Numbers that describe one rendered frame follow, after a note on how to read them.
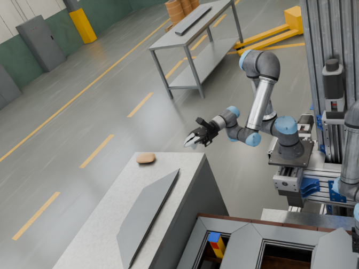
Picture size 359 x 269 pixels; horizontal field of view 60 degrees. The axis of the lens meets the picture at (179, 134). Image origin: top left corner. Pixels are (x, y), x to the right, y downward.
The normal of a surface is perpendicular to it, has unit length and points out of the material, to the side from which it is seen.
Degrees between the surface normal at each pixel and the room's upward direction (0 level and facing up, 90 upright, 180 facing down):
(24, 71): 90
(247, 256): 0
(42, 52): 90
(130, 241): 0
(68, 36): 90
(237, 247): 0
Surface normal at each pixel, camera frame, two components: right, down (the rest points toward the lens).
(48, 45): 0.83, 0.04
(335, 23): -0.46, 0.63
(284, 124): -0.26, -0.73
